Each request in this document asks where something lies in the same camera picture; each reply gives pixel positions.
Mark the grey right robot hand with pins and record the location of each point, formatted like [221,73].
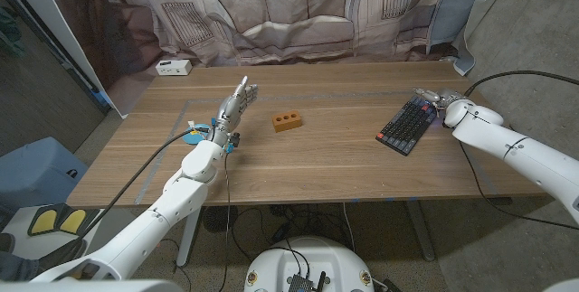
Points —
[445,97]

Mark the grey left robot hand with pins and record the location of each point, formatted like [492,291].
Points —
[231,111]

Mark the black keyboard with red keys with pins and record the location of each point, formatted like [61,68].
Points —
[407,125]

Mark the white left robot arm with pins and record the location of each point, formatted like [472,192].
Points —
[154,219]

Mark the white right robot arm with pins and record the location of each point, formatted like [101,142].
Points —
[520,152]

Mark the orange brick block with holes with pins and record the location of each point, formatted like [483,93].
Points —
[287,121]

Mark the blue round disc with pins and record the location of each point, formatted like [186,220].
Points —
[195,138]

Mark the white power strip box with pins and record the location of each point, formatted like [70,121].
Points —
[173,67]

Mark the grey tape line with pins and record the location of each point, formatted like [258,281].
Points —
[316,97]

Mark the black round floor device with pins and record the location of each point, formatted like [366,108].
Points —
[219,218]

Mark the printed living room backdrop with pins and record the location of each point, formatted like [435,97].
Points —
[289,16]

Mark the white table leg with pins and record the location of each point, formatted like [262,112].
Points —
[189,238]

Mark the grey table leg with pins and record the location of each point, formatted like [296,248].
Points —
[420,233]

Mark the white-edged dark partition panel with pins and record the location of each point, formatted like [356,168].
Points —
[104,34]

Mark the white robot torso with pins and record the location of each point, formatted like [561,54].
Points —
[312,256]

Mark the black torso electronics module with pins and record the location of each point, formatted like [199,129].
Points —
[300,283]

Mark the black yellow foot pedal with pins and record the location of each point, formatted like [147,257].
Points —
[61,221]

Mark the blue-grey plastic bin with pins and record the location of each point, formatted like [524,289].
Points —
[36,174]

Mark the white floor plate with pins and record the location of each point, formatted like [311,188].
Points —
[27,244]

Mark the person's leg in jeans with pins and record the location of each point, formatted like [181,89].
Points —
[22,267]

